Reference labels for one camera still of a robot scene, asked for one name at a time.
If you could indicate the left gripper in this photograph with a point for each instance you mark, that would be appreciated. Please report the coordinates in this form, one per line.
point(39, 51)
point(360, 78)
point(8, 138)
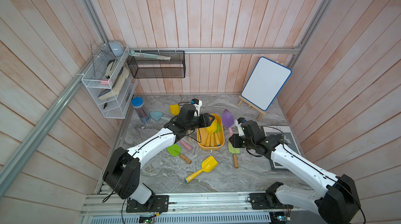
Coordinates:
point(204, 120)

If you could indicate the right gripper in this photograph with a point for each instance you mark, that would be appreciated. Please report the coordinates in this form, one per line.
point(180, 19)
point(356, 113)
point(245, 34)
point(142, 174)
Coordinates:
point(235, 140)

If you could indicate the yellow scoop shovel yellow handle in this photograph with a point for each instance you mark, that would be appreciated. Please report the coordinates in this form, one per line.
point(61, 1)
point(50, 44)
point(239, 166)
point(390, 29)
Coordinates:
point(211, 129)

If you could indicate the purple shovel pink handle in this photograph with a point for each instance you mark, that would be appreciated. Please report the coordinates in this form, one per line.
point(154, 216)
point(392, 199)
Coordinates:
point(228, 120)
point(186, 145)

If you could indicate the green pointed shovel yellow handle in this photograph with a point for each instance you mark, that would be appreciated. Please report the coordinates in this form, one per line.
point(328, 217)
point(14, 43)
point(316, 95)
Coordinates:
point(217, 140)

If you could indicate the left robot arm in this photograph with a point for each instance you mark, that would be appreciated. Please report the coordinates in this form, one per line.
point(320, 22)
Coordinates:
point(122, 173)

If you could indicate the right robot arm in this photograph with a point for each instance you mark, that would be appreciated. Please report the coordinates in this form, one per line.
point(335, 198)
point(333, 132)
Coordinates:
point(332, 197)

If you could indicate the yellow plastic storage box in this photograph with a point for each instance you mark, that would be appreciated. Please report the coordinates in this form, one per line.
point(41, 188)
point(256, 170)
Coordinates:
point(202, 136)

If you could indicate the light blue plastic shovel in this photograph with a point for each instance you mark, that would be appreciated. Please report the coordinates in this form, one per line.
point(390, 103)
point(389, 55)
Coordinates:
point(157, 116)

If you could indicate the light green box on basket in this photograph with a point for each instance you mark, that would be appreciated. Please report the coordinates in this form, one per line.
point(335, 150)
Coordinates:
point(148, 55)

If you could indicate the wooden easel stand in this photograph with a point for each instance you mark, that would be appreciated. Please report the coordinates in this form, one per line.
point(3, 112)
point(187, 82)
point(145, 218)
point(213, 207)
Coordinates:
point(243, 100)

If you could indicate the Twins story book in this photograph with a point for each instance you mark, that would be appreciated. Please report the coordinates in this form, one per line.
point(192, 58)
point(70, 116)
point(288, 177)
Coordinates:
point(279, 148)

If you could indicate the large yellow plastic scoop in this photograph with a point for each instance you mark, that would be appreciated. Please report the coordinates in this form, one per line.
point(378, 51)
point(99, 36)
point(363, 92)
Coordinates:
point(207, 166)

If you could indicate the blue lid pencil jar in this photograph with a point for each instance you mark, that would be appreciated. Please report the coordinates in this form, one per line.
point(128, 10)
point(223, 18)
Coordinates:
point(138, 104)

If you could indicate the grey round bowl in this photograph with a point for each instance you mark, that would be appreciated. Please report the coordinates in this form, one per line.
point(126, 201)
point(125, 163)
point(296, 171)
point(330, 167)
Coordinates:
point(116, 48)

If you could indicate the yellow square shovel wooden handle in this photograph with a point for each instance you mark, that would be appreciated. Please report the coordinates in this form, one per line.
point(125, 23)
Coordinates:
point(175, 109)

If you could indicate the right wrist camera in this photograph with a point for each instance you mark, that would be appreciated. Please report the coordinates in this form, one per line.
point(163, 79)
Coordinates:
point(238, 123)

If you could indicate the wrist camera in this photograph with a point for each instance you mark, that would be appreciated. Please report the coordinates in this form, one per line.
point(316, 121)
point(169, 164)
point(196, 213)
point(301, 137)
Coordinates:
point(197, 104)
point(238, 123)

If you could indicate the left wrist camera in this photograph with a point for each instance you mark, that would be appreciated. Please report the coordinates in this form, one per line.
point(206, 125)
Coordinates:
point(197, 104)

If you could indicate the light green shovel wooden handle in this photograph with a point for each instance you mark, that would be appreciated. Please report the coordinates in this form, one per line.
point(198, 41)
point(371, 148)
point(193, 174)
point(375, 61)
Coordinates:
point(234, 152)

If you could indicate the green shovel wooden handle left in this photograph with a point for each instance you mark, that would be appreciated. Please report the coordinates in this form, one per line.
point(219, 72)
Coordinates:
point(175, 151)

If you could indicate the white board blue frame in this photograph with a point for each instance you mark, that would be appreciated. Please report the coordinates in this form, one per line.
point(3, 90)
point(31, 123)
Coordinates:
point(265, 82)

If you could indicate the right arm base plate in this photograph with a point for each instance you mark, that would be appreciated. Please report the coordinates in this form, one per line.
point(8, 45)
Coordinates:
point(260, 201)

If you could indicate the black wire basket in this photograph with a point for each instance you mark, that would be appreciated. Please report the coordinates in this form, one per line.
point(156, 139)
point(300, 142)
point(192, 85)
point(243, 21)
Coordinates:
point(149, 68)

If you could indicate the book on wire shelf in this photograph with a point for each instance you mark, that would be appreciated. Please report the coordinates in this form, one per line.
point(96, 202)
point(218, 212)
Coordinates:
point(116, 87)

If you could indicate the white wire shelf rack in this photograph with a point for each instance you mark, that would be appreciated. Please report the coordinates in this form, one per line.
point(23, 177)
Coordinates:
point(101, 74)

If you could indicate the aluminium front rail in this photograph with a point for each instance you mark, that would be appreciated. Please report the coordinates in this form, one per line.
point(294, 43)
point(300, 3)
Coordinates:
point(179, 203)

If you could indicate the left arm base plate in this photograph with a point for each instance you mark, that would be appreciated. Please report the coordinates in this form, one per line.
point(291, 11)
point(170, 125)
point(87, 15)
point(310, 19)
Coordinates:
point(156, 203)

